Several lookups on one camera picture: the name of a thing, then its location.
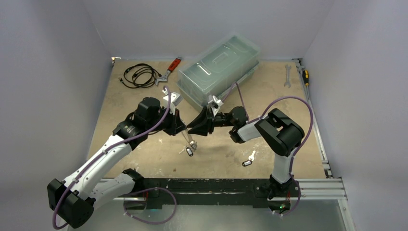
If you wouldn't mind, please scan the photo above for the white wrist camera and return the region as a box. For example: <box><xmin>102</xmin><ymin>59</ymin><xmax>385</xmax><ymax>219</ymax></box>
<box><xmin>162</xmin><ymin>86</ymin><xmax>183</xmax><ymax>115</ymax></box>
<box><xmin>207</xmin><ymin>95</ymin><xmax>224</xmax><ymax>116</ymax></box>

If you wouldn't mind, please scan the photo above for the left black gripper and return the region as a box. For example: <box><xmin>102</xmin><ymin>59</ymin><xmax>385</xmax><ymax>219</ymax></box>
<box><xmin>147</xmin><ymin>105</ymin><xmax>187</xmax><ymax>136</ymax></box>

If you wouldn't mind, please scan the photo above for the coiled black cable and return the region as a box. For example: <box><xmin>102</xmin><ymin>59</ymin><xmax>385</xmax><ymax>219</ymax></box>
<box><xmin>119</xmin><ymin>63</ymin><xmax>162</xmax><ymax>89</ymax></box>

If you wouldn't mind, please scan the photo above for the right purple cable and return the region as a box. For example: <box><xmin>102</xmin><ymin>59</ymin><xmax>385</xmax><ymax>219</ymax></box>
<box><xmin>223</xmin><ymin>82</ymin><xmax>314</xmax><ymax>218</ymax></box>

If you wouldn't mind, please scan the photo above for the red handled adjustable wrench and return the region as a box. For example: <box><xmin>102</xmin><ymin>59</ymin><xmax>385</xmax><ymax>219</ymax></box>
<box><xmin>154</xmin><ymin>56</ymin><xmax>183</xmax><ymax>86</ymax></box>

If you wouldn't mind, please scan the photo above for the white oval keyring holder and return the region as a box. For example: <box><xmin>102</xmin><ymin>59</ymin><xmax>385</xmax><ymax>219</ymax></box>
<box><xmin>179</xmin><ymin>130</ymin><xmax>198</xmax><ymax>157</ymax></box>

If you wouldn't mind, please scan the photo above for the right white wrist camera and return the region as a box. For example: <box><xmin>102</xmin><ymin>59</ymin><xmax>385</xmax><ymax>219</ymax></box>
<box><xmin>207</xmin><ymin>95</ymin><xmax>224</xmax><ymax>116</ymax></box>

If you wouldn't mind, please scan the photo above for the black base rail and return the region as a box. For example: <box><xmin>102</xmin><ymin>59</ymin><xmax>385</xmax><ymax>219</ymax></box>
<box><xmin>132</xmin><ymin>178</ymin><xmax>300</xmax><ymax>210</ymax></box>

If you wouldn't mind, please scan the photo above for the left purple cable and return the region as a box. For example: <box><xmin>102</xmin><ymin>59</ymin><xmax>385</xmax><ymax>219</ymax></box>
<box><xmin>52</xmin><ymin>85</ymin><xmax>173</xmax><ymax>230</ymax></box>

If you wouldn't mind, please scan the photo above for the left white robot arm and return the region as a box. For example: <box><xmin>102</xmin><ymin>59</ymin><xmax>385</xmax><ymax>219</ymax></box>
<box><xmin>47</xmin><ymin>92</ymin><xmax>186</xmax><ymax>230</ymax></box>

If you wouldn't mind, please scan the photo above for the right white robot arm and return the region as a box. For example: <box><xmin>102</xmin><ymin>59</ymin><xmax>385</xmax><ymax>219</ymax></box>
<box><xmin>187</xmin><ymin>106</ymin><xmax>305</xmax><ymax>196</ymax></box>

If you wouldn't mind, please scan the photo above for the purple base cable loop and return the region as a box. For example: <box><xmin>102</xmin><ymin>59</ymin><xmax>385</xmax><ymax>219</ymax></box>
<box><xmin>123</xmin><ymin>187</ymin><xmax>178</xmax><ymax>225</ymax></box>

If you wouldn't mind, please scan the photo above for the yellow black screwdriver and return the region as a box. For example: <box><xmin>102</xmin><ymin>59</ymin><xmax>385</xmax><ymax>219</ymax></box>
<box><xmin>302</xmin><ymin>70</ymin><xmax>310</xmax><ymax>100</ymax></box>

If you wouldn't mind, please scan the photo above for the clear plastic storage box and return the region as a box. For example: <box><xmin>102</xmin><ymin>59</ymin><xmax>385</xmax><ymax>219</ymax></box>
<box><xmin>177</xmin><ymin>35</ymin><xmax>260</xmax><ymax>111</ymax></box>

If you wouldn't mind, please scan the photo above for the silver key with black tag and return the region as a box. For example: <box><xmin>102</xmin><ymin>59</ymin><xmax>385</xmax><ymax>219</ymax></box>
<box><xmin>242</xmin><ymin>150</ymin><xmax>256</xmax><ymax>167</ymax></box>

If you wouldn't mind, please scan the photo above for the silver open-end spanner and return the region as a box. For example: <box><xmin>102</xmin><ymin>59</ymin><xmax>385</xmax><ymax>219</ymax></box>
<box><xmin>284</xmin><ymin>64</ymin><xmax>291</xmax><ymax>88</ymax></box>

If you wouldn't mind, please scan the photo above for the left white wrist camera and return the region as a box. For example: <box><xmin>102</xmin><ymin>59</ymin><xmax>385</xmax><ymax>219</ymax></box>
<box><xmin>162</xmin><ymin>86</ymin><xmax>183</xmax><ymax>115</ymax></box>

